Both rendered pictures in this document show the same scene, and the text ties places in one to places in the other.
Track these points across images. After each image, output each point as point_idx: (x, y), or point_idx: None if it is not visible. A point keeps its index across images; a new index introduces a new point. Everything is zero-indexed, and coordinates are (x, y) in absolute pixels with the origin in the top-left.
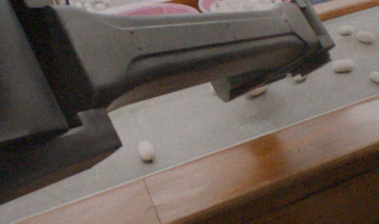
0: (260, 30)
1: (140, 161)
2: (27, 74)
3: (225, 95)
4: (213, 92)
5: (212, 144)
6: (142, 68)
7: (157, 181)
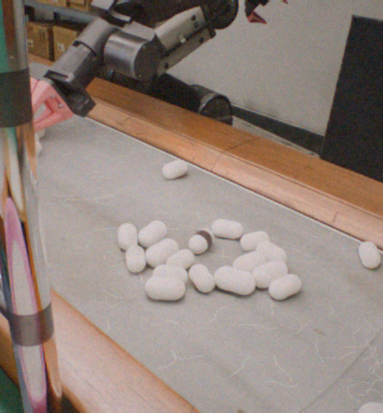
0: None
1: (185, 179)
2: None
3: (153, 68)
4: (38, 155)
5: (138, 147)
6: None
7: (221, 145)
